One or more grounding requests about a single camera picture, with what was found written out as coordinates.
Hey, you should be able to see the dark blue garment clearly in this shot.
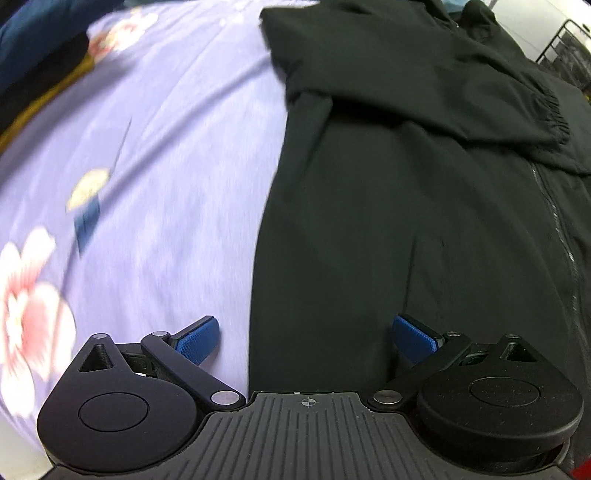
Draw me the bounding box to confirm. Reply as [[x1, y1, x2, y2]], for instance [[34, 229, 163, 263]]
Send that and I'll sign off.
[[0, 0, 127, 77]]

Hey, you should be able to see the mustard brown cloth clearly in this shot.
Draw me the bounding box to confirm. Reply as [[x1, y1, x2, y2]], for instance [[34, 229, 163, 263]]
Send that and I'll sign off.
[[0, 44, 99, 151]]

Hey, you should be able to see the black wire rack cart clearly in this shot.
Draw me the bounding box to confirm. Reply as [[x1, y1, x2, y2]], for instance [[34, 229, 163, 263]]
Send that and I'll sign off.
[[534, 20, 591, 95]]

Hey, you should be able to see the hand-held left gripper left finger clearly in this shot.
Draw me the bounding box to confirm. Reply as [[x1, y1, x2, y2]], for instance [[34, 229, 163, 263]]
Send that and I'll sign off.
[[78, 315, 246, 409]]

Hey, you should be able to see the black zip jacket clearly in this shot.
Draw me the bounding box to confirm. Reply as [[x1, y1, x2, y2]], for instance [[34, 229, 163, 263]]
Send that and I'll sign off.
[[248, 0, 591, 409]]

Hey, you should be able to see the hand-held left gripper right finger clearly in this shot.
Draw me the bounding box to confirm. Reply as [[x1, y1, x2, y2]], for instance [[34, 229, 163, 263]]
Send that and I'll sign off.
[[371, 313, 539, 409]]

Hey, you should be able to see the purple floral bed sheet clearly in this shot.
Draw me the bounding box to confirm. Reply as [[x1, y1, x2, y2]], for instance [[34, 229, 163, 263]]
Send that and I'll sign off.
[[0, 0, 321, 464]]

